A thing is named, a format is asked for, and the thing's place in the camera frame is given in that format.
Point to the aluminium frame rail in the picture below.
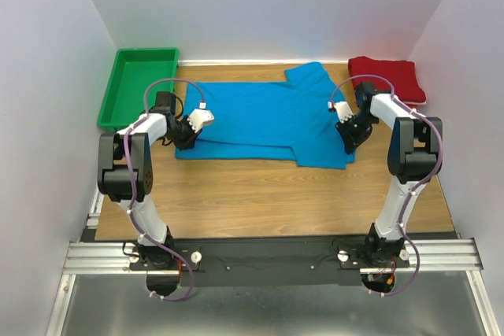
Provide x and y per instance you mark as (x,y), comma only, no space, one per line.
(435,255)

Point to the green plastic tray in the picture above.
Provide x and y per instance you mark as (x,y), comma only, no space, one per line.
(132,72)

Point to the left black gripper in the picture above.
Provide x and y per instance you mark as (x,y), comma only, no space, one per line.
(190,141)

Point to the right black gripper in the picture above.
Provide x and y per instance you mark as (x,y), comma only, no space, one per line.
(350,142)

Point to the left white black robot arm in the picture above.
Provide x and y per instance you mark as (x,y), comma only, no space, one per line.
(126,173)

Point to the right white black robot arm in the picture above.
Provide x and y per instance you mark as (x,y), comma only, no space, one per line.
(414,156)

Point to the blue t shirt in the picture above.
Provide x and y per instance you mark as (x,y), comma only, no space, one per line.
(281,120)

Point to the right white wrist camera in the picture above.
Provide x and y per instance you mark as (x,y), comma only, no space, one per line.
(343,111)

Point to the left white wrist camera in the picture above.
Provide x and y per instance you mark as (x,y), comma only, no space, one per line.
(200,118)

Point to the folded red t shirt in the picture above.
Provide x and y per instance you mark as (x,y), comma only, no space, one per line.
(402,74)

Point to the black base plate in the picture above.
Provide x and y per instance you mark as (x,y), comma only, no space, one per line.
(345,260)

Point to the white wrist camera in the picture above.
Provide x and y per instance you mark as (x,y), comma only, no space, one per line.
(200,118)
(343,111)

